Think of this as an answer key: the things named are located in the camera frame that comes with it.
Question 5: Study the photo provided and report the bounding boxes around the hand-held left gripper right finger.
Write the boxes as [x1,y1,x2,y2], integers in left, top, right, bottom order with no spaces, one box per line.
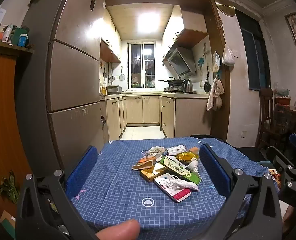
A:
[199,143,283,240]

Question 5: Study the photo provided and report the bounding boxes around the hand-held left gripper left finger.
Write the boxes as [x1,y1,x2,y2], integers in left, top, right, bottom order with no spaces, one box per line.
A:
[16,145,99,240]

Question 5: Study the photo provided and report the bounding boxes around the teal plastic basin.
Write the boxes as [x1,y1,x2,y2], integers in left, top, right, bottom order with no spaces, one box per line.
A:
[258,159,281,193]

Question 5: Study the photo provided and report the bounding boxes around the white tissue ball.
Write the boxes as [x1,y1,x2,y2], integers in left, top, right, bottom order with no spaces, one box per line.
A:
[187,157,200,178]

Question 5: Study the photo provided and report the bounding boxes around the yellow plastic wrapper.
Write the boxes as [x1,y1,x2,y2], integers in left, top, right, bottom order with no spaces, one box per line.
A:
[176,152,198,162]

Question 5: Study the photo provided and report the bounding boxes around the white tissue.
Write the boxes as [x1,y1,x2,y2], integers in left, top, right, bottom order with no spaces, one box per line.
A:
[173,179,200,192]

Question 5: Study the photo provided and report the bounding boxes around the green white carton box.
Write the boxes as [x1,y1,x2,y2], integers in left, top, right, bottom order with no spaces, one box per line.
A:
[159,156,202,185]

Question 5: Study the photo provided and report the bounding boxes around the white wipes packet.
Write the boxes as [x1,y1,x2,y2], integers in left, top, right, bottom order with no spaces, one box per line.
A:
[167,145,187,156]

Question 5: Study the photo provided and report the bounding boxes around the white pink box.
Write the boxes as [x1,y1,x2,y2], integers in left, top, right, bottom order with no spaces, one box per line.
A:
[153,173,191,202]

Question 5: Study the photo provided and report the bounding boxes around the orange snack wrapper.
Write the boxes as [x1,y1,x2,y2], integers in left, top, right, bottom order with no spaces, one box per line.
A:
[132,157,156,172]

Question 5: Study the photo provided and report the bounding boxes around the clear plastic wrapper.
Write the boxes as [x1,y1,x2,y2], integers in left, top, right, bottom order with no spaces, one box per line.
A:
[148,146,168,158]

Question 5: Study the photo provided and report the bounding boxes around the yellow brown small box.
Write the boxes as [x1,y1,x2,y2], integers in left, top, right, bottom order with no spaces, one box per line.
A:
[140,165,167,182]

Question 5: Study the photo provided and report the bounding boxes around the person's right forearm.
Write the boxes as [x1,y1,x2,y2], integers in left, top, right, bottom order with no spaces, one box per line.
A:
[282,204,296,232]

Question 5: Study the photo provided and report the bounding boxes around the person's left hand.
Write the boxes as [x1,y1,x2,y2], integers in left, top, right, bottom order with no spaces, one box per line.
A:
[95,219,141,240]

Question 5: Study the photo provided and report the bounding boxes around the dark wooden sideboard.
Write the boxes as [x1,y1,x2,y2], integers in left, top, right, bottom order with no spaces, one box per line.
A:
[273,104,296,151]

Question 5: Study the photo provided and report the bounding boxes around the blue checked tablecloth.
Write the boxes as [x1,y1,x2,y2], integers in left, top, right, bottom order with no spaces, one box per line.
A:
[70,137,280,240]

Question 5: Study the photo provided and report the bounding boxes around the wooden chair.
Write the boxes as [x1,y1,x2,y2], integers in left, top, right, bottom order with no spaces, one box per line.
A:
[255,88,277,148]

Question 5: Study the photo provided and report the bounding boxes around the red plant pot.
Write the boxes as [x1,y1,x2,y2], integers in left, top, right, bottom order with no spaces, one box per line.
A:
[273,85,292,106]

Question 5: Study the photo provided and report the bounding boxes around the green leafy bunch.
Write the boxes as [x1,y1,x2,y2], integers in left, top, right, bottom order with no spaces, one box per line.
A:
[0,171,20,205]

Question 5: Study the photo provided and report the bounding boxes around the small black hanging pan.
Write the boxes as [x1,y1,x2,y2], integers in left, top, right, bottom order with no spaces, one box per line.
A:
[204,66,212,92]

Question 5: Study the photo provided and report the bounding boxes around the silver rice cooker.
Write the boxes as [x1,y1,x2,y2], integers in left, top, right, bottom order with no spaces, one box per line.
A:
[106,85,123,95]

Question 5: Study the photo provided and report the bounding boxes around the beige kitchen base cabinets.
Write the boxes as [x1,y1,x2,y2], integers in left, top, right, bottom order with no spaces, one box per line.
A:
[99,94,211,140]

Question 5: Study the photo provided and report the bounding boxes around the steel kettle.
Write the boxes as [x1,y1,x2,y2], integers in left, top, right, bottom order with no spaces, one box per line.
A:
[182,79,194,94]

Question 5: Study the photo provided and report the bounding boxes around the brown refrigerator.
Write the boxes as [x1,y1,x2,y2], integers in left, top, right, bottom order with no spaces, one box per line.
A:
[15,0,106,178]

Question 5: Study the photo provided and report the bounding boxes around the gas stove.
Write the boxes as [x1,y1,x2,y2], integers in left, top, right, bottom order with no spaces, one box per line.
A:
[163,86,184,93]

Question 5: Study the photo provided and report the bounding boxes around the cardboard box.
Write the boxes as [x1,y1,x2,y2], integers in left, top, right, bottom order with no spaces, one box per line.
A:
[0,209,16,239]

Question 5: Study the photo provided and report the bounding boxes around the black frying pan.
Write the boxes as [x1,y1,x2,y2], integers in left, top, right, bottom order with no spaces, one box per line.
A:
[158,78,184,86]

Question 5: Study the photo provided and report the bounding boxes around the dark room window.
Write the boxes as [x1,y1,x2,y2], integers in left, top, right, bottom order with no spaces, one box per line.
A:
[236,10,271,91]

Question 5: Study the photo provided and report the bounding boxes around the orange wooden cabinet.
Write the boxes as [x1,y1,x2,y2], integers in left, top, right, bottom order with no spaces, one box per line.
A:
[0,44,34,220]

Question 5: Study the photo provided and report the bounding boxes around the small hanging plastic bag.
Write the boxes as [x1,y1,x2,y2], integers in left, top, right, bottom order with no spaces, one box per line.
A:
[212,51,222,73]

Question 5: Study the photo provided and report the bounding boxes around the white hanging plastic bag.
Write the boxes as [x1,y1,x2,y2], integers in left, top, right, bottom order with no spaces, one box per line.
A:
[222,44,236,66]

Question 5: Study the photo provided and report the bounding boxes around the steel range hood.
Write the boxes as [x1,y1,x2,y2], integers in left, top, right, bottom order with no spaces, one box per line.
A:
[162,46,197,78]

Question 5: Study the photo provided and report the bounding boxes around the kitchen window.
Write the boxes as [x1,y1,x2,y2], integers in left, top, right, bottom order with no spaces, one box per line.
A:
[127,42,156,89]

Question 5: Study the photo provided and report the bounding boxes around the dark green box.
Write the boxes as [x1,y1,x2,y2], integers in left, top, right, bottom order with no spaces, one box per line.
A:
[11,26,30,45]

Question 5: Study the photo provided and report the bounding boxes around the white bottle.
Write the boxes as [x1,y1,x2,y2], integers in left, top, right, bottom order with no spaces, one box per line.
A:
[1,24,12,43]

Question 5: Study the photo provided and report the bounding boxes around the ceiling light panel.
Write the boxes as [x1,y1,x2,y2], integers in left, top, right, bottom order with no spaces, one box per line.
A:
[137,12,160,33]

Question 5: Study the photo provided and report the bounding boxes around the flower wall sticker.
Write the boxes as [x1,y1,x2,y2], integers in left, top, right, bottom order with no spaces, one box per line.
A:
[197,42,211,73]

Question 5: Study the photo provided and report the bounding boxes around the beige wall cabinet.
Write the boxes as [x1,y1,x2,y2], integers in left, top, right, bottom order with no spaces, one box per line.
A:
[100,10,122,64]
[162,5,209,50]

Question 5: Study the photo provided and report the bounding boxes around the round gold wall plate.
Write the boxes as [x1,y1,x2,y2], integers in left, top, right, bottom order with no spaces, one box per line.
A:
[214,0,236,18]

